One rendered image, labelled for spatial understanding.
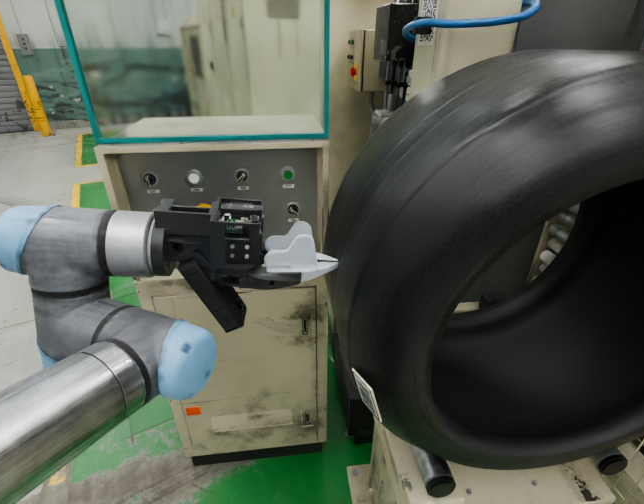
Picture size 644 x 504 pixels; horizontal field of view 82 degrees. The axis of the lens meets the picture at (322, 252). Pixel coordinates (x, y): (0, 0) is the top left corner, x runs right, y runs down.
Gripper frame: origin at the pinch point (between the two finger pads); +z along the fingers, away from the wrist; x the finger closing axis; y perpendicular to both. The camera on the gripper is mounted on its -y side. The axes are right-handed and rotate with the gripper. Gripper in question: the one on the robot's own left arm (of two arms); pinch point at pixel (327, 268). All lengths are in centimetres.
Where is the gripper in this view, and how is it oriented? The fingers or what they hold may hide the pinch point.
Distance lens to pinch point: 47.1
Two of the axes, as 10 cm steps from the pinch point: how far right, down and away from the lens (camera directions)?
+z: 9.9, 0.5, 1.6
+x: -1.2, -4.8, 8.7
